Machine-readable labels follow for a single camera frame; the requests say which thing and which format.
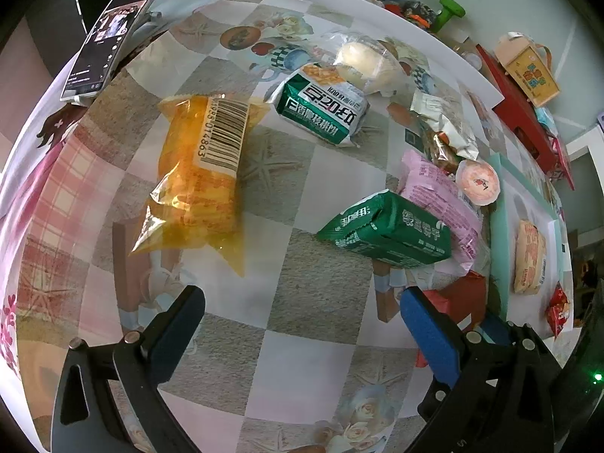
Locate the silver wrapped pastry packet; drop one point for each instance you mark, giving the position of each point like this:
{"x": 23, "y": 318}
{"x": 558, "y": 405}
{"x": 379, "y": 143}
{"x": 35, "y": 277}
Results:
{"x": 446, "y": 127}

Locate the orange bread packet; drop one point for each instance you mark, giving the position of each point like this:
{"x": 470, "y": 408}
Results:
{"x": 529, "y": 257}

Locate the dark toy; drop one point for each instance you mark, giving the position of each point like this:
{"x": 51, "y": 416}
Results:
{"x": 417, "y": 9}

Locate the white ball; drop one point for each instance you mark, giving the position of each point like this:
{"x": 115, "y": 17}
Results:
{"x": 473, "y": 60}

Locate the pink printed cloth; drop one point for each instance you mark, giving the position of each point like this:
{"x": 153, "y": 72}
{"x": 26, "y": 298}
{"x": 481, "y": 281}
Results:
{"x": 33, "y": 184}

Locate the green and white snack packet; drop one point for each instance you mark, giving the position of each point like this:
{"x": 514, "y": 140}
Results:
{"x": 321, "y": 113}

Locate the bun in clear bag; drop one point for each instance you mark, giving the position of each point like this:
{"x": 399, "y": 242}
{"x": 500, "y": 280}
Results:
{"x": 365, "y": 63}

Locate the smartphone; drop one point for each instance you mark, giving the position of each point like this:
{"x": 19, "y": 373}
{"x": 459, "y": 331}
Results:
{"x": 111, "y": 37}

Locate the light blue tissue pack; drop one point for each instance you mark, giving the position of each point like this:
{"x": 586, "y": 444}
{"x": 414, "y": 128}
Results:
{"x": 547, "y": 120}

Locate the pink jelly cup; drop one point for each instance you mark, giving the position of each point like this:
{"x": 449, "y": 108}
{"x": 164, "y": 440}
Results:
{"x": 477, "y": 181}

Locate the teal rimmed tray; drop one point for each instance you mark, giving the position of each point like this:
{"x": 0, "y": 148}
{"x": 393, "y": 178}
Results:
{"x": 496, "y": 245}

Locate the yellow snack packet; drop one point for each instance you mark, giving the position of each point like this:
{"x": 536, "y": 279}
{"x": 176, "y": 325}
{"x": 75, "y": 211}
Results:
{"x": 203, "y": 184}

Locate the tan handbag shaped box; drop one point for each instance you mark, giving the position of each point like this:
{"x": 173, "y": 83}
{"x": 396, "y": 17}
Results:
{"x": 531, "y": 75}

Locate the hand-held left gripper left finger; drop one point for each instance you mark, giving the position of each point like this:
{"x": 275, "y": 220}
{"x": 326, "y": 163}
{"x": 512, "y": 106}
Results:
{"x": 177, "y": 335}

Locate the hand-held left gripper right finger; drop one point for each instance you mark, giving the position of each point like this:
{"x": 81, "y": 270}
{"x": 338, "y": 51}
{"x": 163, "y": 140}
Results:
{"x": 429, "y": 335}

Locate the green dumbbell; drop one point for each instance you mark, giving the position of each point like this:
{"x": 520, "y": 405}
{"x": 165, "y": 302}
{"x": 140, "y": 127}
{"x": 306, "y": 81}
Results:
{"x": 450, "y": 9}

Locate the small red snack packet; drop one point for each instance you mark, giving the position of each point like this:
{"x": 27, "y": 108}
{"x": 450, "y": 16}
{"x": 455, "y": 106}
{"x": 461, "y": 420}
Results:
{"x": 559, "y": 311}

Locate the red and pink printed box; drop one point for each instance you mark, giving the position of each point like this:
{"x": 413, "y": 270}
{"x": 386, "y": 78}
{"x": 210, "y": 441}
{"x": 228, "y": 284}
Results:
{"x": 564, "y": 160}

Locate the pink snack packet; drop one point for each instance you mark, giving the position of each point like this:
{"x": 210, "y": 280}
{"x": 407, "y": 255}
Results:
{"x": 439, "y": 198}

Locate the long red box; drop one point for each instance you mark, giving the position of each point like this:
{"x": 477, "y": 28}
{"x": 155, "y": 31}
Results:
{"x": 519, "y": 113}

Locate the white cabinet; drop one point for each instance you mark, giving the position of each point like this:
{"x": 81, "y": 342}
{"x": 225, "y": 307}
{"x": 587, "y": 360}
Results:
{"x": 587, "y": 146}

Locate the printed checked tablecloth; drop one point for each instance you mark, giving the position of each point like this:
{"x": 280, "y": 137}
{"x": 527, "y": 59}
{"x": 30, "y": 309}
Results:
{"x": 283, "y": 349}

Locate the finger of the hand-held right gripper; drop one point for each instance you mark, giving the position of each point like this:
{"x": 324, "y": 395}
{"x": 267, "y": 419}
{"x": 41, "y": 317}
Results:
{"x": 495, "y": 328}

